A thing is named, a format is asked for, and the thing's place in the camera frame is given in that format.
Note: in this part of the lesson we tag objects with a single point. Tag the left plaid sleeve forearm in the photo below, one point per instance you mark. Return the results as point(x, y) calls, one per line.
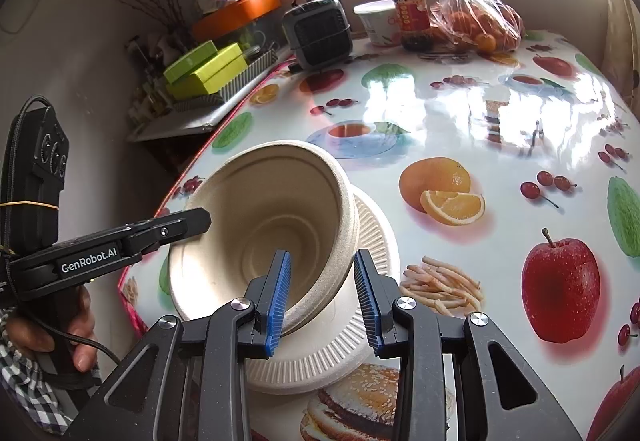
point(24, 380)

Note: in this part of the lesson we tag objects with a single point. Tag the red labelled glass jar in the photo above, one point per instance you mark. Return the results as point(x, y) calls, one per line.
point(414, 23)

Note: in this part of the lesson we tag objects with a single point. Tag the small grey space heater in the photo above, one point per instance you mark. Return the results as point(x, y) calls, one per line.
point(318, 33)

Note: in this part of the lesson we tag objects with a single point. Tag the fruit print tablecloth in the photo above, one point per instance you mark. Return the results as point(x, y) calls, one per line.
point(508, 184)

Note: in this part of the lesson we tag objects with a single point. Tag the striped black white box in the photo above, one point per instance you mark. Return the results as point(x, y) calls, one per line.
point(235, 75)

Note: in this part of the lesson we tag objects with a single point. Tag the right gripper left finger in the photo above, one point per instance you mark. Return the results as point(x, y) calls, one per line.
point(186, 380)

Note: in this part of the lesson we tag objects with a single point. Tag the patterned cream curtain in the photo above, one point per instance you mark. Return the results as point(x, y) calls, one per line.
point(621, 52)

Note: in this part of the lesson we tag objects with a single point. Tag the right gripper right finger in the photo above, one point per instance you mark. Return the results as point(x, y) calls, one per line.
point(498, 394)

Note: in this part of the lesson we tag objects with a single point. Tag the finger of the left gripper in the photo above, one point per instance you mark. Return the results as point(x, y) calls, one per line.
point(170, 228)

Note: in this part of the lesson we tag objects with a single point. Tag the white round tub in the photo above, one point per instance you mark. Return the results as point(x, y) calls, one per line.
point(380, 23)

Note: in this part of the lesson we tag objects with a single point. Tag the grey side shelf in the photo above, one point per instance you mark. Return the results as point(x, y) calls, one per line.
point(204, 113)

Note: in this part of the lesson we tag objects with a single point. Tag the yellow-green gift box upper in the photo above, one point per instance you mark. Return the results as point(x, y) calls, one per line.
point(187, 63)

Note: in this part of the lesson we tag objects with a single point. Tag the orange box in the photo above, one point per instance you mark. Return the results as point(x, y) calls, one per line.
point(232, 17)

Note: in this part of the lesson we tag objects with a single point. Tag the beige paper bowl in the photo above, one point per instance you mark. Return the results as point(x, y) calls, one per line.
point(282, 195)

